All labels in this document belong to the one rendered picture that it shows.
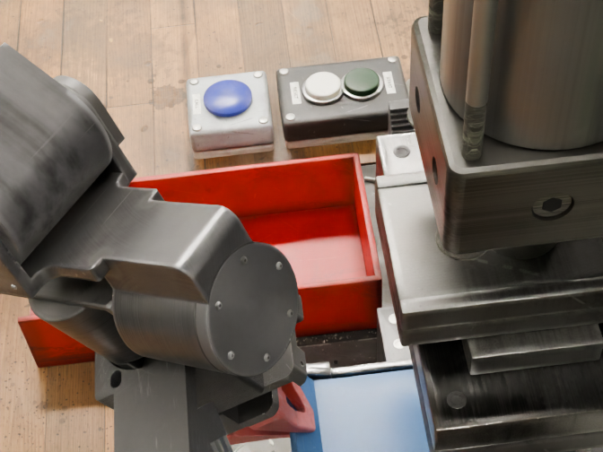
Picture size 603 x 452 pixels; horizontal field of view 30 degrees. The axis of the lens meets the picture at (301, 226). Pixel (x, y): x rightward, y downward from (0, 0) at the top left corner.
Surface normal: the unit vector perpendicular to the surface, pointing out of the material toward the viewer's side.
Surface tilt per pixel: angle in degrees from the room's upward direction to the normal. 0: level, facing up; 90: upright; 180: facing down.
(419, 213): 0
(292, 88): 0
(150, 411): 30
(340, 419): 0
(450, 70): 90
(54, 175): 67
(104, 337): 93
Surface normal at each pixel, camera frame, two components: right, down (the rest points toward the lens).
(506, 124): -0.49, 0.69
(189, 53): -0.05, -0.63
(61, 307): -0.54, -0.48
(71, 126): 0.62, -0.15
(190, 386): 0.84, -0.41
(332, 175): 0.11, 0.77
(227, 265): 0.77, 0.07
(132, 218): -0.41, -0.72
